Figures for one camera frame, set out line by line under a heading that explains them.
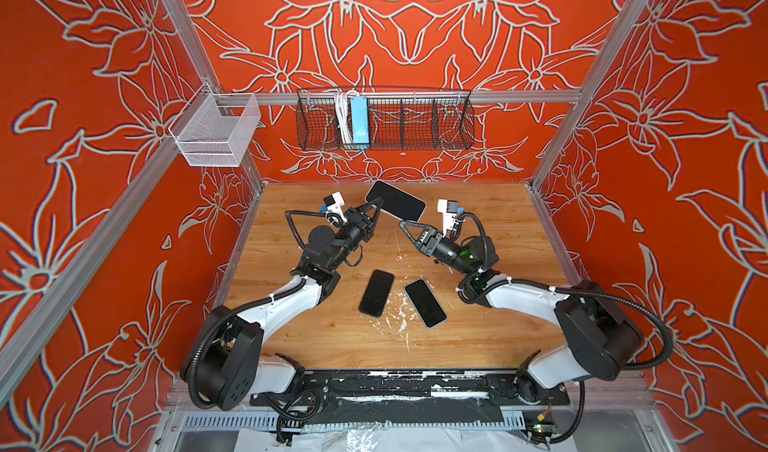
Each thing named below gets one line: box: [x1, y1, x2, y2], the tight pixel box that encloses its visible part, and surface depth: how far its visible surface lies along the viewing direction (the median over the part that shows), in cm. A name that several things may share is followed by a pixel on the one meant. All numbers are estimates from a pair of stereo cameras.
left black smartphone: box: [358, 269, 395, 318], surface depth 93 cm
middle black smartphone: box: [404, 278, 448, 329], surface depth 89 cm
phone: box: [365, 180, 427, 222], surface depth 73 cm
